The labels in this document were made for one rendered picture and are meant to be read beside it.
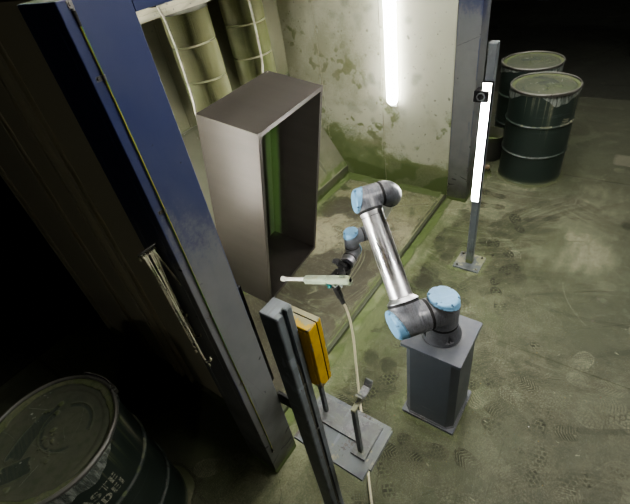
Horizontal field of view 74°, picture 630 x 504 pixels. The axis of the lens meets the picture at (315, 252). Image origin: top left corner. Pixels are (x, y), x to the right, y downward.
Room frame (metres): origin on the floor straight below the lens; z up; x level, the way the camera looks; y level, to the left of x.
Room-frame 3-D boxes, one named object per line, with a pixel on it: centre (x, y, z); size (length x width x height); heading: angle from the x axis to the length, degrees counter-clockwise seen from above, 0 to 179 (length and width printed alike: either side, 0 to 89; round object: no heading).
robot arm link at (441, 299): (1.30, -0.54, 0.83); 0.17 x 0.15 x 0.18; 101
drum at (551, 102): (3.52, -2.26, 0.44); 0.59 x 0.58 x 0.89; 153
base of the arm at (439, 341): (1.30, -0.54, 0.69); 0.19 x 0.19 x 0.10
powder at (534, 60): (4.13, -2.47, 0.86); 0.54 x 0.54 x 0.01
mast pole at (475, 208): (2.40, -1.20, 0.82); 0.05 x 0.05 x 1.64; 48
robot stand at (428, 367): (1.30, -0.54, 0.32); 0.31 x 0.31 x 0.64; 48
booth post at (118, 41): (1.19, 0.44, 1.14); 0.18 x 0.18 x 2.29; 48
